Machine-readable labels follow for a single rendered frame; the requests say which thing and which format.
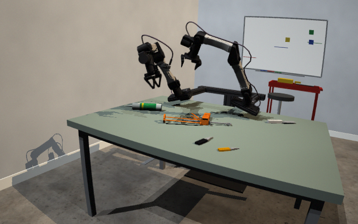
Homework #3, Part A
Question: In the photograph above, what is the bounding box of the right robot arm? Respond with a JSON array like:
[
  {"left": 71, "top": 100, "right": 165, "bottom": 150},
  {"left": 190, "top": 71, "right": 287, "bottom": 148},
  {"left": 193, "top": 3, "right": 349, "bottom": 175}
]
[{"left": 137, "top": 42, "right": 191, "bottom": 99}]

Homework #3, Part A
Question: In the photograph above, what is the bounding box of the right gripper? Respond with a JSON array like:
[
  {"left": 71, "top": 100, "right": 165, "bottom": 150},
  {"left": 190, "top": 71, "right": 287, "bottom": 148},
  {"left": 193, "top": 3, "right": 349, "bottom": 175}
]
[{"left": 144, "top": 62, "right": 164, "bottom": 89}]

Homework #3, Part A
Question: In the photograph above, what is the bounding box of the white sealant cartridge with green and yellow stripes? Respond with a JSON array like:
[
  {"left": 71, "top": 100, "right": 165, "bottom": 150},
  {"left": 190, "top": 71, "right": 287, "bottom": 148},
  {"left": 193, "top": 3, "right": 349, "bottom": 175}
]
[{"left": 125, "top": 103, "right": 162, "bottom": 111}]

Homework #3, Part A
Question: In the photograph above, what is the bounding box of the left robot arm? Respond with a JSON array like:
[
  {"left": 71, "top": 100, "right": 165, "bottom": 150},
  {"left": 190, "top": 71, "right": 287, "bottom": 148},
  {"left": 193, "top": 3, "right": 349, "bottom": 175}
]
[{"left": 181, "top": 31, "right": 260, "bottom": 114}]

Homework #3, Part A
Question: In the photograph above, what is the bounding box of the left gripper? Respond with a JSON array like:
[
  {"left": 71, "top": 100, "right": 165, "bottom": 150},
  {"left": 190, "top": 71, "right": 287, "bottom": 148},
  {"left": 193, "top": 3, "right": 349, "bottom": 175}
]
[{"left": 181, "top": 49, "right": 202, "bottom": 70}]

